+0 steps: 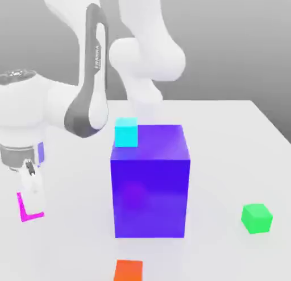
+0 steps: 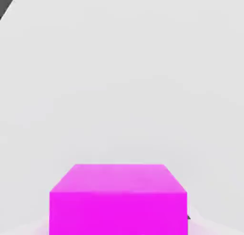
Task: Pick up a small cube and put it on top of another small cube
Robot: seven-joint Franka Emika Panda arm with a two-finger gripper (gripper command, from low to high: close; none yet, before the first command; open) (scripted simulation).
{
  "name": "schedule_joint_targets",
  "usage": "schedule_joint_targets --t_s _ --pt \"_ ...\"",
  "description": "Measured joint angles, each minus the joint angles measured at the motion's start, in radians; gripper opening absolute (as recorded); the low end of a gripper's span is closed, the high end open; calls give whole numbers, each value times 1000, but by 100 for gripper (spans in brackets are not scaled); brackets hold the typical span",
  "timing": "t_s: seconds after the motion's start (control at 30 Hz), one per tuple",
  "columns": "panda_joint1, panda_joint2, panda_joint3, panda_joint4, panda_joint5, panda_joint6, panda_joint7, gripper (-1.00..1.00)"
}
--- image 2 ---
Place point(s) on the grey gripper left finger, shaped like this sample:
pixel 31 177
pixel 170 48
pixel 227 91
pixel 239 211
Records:
pixel 42 229

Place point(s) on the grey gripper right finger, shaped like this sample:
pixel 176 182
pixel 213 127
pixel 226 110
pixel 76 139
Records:
pixel 194 227

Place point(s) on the small magenta cube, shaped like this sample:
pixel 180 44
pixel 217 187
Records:
pixel 118 210

